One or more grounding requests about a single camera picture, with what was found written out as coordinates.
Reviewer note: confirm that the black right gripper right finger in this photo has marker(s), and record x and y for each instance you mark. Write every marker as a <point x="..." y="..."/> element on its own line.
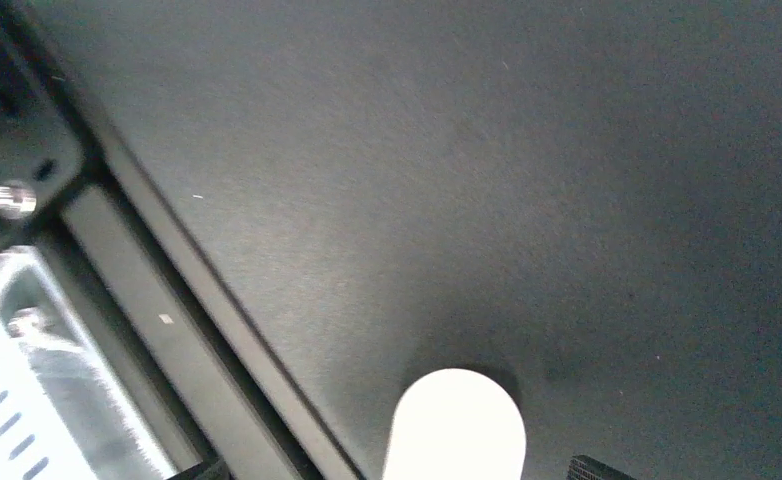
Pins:
<point x="583" y="467"/>

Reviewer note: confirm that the white slotted cable duct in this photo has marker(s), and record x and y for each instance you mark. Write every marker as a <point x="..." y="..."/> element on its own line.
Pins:
<point x="64" y="413"/>

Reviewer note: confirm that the black front rail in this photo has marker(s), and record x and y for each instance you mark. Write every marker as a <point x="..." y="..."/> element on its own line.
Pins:
<point x="129" y="154"/>

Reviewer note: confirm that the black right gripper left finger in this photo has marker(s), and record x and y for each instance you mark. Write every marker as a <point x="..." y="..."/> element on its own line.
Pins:
<point x="212" y="469"/>

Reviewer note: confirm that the white earbud charging case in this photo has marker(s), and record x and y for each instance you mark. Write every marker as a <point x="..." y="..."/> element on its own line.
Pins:
<point x="455" y="424"/>

